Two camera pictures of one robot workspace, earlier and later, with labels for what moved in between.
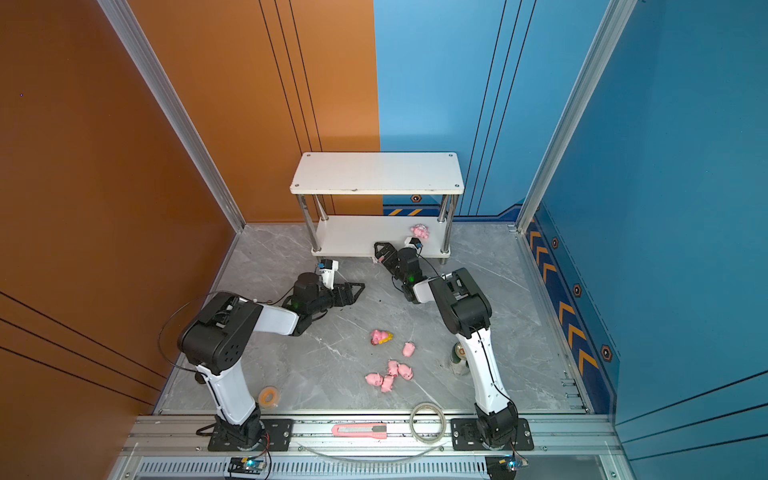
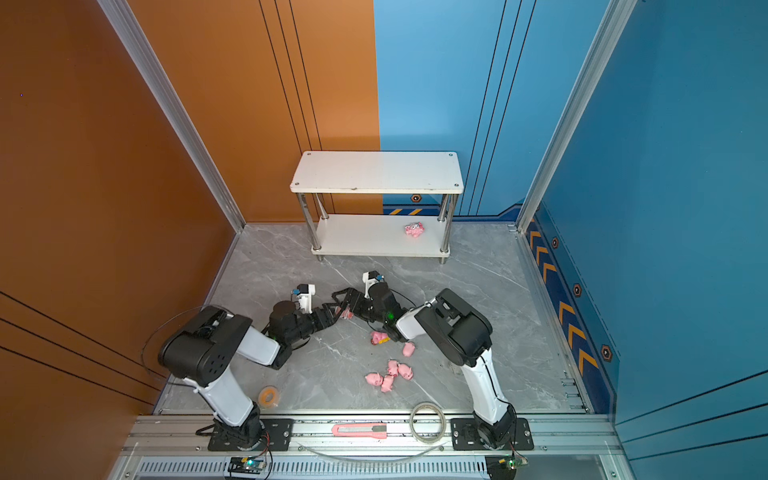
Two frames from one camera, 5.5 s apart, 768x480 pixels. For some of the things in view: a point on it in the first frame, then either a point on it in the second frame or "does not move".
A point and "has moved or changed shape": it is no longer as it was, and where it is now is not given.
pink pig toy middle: x=393 y=368 does not move
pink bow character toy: x=420 y=230 has moved or changed shape
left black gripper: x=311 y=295 to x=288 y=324
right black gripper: x=389 y=249 to x=351 y=295
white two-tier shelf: x=352 y=200 does not move
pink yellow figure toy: x=378 y=337 does not move
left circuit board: x=247 y=465 does not move
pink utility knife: x=375 y=430 does not move
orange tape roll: x=268 y=396 does not move
